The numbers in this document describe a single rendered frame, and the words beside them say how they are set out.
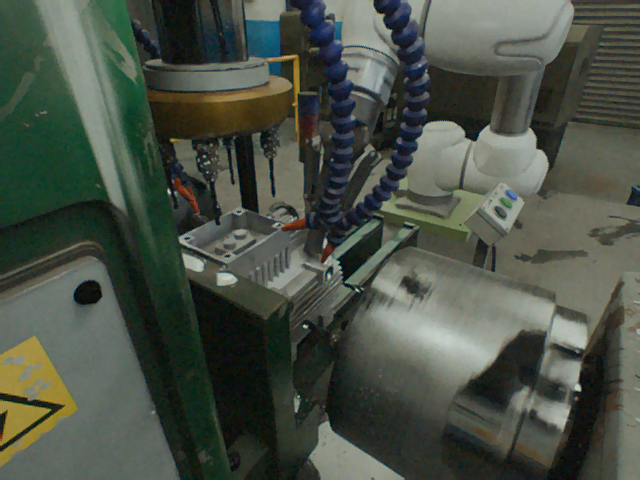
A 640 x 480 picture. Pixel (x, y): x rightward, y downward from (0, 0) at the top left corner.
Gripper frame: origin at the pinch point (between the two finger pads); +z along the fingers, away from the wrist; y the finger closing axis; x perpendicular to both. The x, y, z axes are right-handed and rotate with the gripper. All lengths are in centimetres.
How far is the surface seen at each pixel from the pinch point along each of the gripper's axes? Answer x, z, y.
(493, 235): 29.8, -7.8, 20.6
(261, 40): 490, -271, -527
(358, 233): 38.6, 0.3, -10.9
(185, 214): -2.5, 4.9, -26.7
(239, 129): -23.0, -8.6, 1.9
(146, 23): 238, -162, -471
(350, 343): -15.6, 8.3, 16.4
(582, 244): 89, -15, 39
